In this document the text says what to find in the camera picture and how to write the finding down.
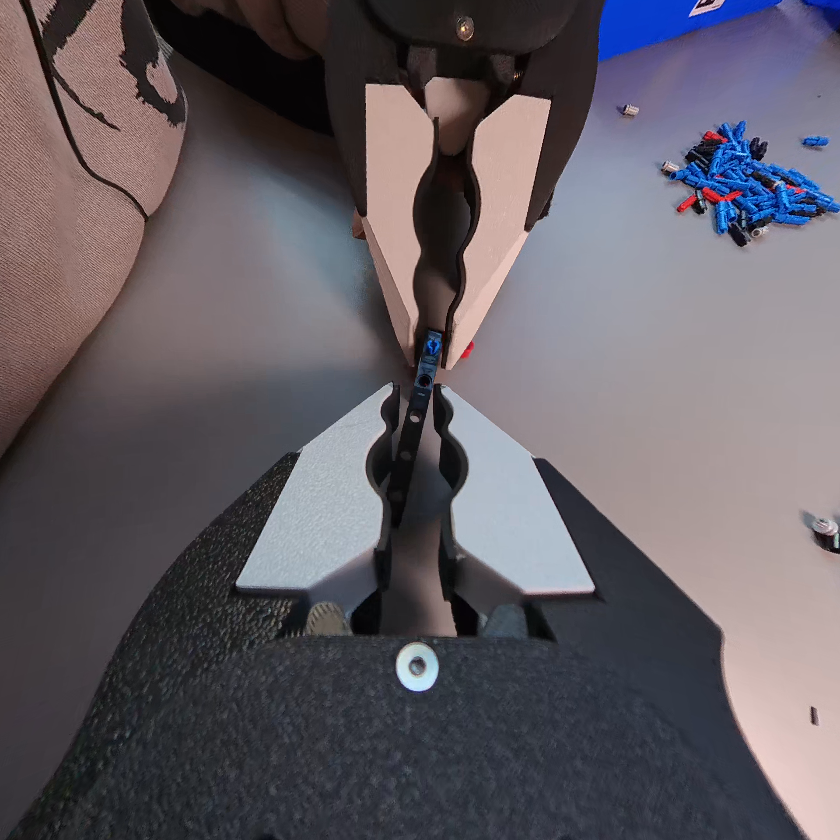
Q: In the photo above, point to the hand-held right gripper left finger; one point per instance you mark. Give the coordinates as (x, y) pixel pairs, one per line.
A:
(308, 525)

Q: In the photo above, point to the pile of blue lego pins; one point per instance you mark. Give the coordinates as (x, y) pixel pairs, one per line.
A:
(754, 184)

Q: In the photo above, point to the long black lego beam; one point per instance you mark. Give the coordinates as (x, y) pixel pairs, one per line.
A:
(413, 417)

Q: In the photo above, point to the long blue lego pin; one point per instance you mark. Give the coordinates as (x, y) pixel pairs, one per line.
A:
(431, 346)

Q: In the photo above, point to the pile of mixed lego pieces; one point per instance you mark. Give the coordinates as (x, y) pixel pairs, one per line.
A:
(823, 525)

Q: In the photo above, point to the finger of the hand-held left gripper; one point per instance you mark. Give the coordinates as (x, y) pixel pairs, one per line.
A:
(505, 197)
(387, 197)

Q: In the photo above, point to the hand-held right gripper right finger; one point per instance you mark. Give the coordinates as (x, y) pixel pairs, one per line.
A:
(525, 525)

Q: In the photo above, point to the blue plastic bin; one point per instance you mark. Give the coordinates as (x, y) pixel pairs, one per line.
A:
(656, 33)
(827, 4)

